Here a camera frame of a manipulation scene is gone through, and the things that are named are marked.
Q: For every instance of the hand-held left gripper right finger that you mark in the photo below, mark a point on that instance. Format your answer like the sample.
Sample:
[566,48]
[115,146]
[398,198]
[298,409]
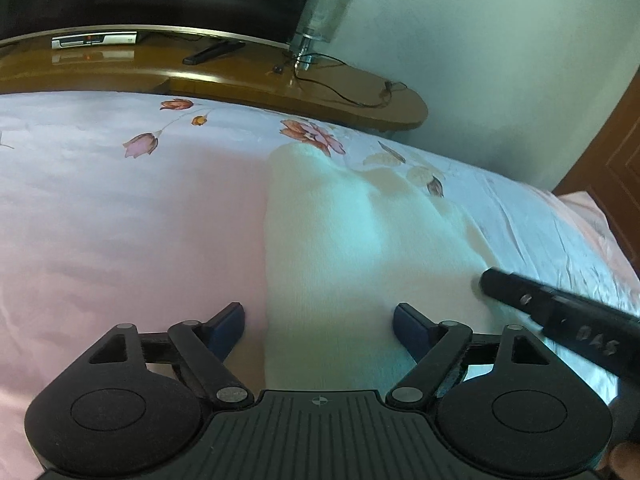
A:
[411,324]

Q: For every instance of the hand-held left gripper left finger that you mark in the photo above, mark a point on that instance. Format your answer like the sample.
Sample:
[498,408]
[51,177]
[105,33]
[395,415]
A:
[227,324]

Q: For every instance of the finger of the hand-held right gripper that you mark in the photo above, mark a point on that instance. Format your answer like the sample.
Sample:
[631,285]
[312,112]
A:
[540,305]

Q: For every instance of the white knit garment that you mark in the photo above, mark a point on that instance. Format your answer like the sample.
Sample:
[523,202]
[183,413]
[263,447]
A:
[350,240]

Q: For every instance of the person's right hand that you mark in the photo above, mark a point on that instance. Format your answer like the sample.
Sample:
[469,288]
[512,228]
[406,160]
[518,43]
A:
[626,462]

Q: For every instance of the pink floral bed sheet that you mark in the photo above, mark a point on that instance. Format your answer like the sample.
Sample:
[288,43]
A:
[125,220]

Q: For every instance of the wooden door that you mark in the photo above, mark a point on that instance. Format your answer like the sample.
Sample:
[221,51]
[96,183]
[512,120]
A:
[617,155]

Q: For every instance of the wooden curved shelf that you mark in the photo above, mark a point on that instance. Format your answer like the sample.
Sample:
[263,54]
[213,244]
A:
[240,80]

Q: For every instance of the black remote control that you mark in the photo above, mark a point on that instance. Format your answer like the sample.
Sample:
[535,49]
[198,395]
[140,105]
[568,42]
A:
[214,53]

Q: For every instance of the silver set-top box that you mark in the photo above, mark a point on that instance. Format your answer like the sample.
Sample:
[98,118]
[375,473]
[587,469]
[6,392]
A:
[95,40]

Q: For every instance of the clear glass vase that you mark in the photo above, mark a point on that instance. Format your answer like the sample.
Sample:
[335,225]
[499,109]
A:
[322,10]

